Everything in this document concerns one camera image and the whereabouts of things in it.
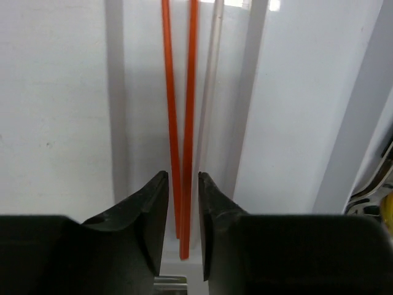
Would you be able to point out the white divided cutlery tray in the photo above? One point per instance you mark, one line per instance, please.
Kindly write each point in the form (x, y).
(302, 109)

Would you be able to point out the orange chopstick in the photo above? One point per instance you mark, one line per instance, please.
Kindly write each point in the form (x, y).
(187, 161)
(172, 116)

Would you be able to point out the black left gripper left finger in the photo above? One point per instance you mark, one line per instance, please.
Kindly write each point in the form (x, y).
(115, 252)

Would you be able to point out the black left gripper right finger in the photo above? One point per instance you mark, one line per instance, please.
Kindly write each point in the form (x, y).
(247, 253)

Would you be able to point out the clear thin chopstick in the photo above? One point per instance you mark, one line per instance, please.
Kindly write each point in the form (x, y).
(209, 87)

